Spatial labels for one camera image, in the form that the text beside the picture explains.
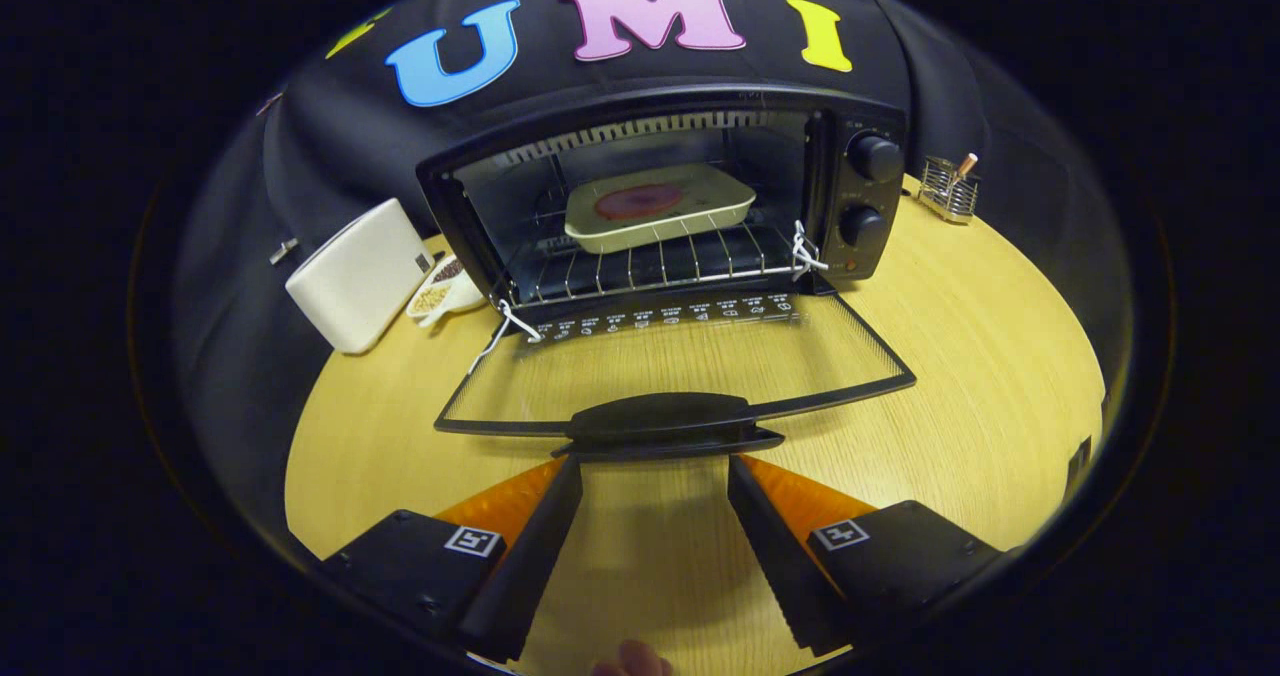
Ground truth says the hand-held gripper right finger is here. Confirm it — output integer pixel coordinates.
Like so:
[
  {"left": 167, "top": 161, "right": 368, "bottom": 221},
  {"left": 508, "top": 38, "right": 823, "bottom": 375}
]
[{"left": 726, "top": 453, "right": 1006, "bottom": 657}]

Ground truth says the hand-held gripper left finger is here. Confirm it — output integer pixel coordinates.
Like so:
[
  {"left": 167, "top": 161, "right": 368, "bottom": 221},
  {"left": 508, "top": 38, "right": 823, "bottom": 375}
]
[{"left": 320, "top": 454, "right": 585, "bottom": 665}]

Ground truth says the cream food tray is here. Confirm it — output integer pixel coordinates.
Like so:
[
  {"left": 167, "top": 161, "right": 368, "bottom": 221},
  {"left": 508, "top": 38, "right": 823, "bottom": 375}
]
[{"left": 564, "top": 163, "right": 758, "bottom": 255}]

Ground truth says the pink ham slice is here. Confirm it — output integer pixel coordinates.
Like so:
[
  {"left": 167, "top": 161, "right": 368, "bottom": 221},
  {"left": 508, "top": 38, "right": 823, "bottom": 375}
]
[{"left": 595, "top": 183, "right": 686, "bottom": 222}]

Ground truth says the black toaster oven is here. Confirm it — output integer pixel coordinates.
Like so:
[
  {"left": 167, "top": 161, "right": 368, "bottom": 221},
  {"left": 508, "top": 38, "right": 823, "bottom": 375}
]
[{"left": 415, "top": 84, "right": 917, "bottom": 460}]

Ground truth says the white bread toaster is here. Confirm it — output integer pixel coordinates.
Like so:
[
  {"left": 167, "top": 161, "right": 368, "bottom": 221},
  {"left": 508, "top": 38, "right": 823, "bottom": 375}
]
[{"left": 285, "top": 197, "right": 437, "bottom": 355}]

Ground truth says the small dish of seeds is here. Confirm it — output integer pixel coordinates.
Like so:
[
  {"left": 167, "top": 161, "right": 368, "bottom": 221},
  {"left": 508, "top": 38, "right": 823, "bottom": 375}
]
[{"left": 405, "top": 253, "right": 486, "bottom": 329}]

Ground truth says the white string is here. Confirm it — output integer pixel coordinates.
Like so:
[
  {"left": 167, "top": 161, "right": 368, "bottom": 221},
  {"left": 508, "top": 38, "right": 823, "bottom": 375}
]
[
  {"left": 468, "top": 299, "right": 546, "bottom": 375},
  {"left": 790, "top": 220, "right": 831, "bottom": 282}
]

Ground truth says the oven wire rack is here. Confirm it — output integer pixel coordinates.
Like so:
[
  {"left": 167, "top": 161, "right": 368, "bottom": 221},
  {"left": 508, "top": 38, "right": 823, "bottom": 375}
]
[{"left": 510, "top": 221, "right": 813, "bottom": 307}]

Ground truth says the metal wire basket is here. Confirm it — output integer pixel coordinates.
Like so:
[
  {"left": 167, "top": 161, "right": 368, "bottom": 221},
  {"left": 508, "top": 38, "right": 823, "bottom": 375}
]
[{"left": 918, "top": 155, "right": 981, "bottom": 225}]

